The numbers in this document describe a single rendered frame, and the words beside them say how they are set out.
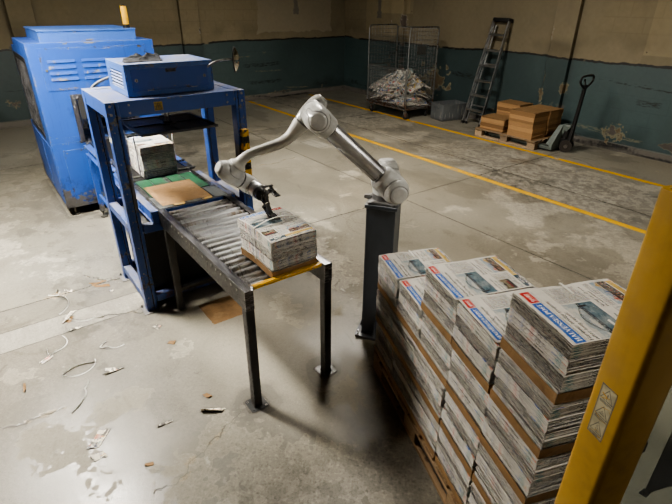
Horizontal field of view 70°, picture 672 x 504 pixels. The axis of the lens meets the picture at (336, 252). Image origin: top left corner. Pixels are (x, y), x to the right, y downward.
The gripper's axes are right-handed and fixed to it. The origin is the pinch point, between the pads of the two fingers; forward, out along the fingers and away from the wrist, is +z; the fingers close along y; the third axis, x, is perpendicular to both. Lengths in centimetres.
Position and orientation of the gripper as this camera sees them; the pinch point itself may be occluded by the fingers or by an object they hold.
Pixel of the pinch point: (277, 206)
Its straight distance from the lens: 262.2
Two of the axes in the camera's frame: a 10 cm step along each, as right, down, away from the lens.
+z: 5.8, 4.6, -6.7
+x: -8.1, 2.7, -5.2
